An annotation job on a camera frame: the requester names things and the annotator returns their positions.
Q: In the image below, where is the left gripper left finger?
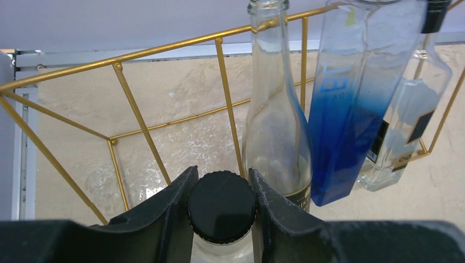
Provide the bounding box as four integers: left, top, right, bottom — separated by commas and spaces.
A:
1, 166, 199, 262

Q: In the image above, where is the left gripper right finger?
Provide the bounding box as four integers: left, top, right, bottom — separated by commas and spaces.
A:
248, 169, 464, 262

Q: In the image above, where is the clear bottle gold white label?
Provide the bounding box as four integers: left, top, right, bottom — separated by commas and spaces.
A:
187, 170, 257, 262

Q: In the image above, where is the clear bottle dark label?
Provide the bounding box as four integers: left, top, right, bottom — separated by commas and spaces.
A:
242, 1, 311, 211

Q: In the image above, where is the clear bottle black cap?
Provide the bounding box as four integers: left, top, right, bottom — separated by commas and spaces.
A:
358, 1, 452, 192

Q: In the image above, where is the tall blue gradient bottle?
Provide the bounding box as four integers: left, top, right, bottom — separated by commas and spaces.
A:
308, 1, 427, 207

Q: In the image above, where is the gold wire wine rack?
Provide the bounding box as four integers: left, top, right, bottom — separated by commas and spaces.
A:
0, 0, 465, 226

